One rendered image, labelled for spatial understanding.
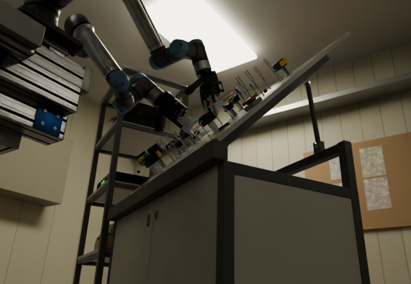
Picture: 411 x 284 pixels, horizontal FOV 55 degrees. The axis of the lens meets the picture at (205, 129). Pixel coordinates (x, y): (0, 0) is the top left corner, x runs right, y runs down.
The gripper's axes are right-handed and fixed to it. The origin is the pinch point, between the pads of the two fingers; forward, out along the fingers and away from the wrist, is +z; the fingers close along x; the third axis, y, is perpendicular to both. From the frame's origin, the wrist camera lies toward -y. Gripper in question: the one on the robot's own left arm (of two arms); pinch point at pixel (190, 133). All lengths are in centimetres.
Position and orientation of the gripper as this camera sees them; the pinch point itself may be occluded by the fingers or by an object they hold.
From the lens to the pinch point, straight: 161.7
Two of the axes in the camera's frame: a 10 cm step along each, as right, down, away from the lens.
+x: 3.0, 0.7, 9.5
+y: 6.2, -7.7, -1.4
